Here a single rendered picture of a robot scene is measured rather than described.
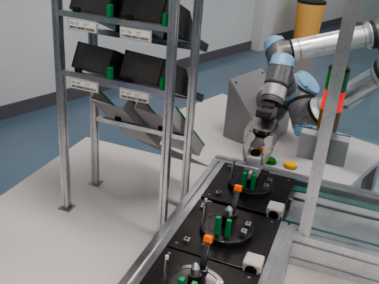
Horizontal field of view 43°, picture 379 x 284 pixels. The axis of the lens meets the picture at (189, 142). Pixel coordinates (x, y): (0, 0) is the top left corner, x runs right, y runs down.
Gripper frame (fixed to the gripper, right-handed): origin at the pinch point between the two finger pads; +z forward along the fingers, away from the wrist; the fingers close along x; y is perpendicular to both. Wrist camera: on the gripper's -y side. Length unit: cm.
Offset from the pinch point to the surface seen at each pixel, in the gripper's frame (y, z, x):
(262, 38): 473, -285, 113
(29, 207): -5, 33, 63
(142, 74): -28.1, -8.8, 30.1
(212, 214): -11.2, 20.5, 5.0
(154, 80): -28.5, -7.5, 26.1
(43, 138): 192, -22, 201
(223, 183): 5.6, 8.8, 8.2
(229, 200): -0.5, 14.0, 3.6
